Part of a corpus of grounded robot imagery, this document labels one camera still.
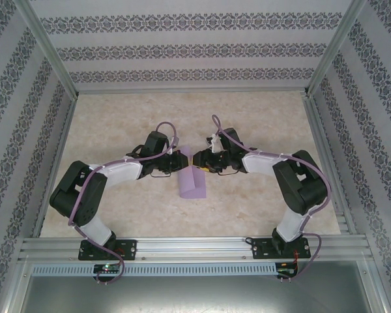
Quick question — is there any slotted grey cable duct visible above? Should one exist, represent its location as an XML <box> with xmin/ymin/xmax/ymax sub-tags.
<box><xmin>31</xmin><ymin>263</ymin><xmax>280</xmax><ymax>276</ymax></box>

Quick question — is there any purple cable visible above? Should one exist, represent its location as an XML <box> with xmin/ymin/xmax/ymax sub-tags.
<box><xmin>66</xmin><ymin>121</ymin><xmax>181</xmax><ymax>287</ymax></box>
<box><xmin>211</xmin><ymin>113</ymin><xmax>333</xmax><ymax>283</ymax></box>

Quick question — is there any aluminium side rail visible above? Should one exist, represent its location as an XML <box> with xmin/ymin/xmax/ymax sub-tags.
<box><xmin>31</xmin><ymin>94</ymin><xmax>81</xmax><ymax>239</ymax></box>
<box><xmin>304</xmin><ymin>96</ymin><xmax>358</xmax><ymax>235</ymax></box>

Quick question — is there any thin aluminium cross rail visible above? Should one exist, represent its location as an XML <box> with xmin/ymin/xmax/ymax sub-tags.
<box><xmin>76</xmin><ymin>87</ymin><xmax>309</xmax><ymax>95</ymax></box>

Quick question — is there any small circuit board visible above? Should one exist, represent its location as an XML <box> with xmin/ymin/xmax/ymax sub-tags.
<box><xmin>93</xmin><ymin>263</ymin><xmax>121</xmax><ymax>274</ymax></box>
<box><xmin>276</xmin><ymin>261</ymin><xmax>299</xmax><ymax>273</ymax></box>

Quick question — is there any aluminium frame post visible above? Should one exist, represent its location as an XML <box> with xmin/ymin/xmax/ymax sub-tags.
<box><xmin>301</xmin><ymin>0</ymin><xmax>369</xmax><ymax>97</ymax></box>
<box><xmin>14</xmin><ymin>0</ymin><xmax>81</xmax><ymax>100</ymax></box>

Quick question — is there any long aluminium base rail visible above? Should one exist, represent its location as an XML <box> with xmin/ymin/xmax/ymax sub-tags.
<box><xmin>18</xmin><ymin>237</ymin><xmax>374</xmax><ymax>261</ymax></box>

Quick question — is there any purple cloth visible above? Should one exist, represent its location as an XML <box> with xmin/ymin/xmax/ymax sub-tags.
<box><xmin>177</xmin><ymin>145</ymin><xmax>208</xmax><ymax>200</ymax></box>

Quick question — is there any grey metal sheet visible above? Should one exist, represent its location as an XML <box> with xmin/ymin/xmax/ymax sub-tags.
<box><xmin>19</xmin><ymin>275</ymin><xmax>385</xmax><ymax>313</ymax></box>

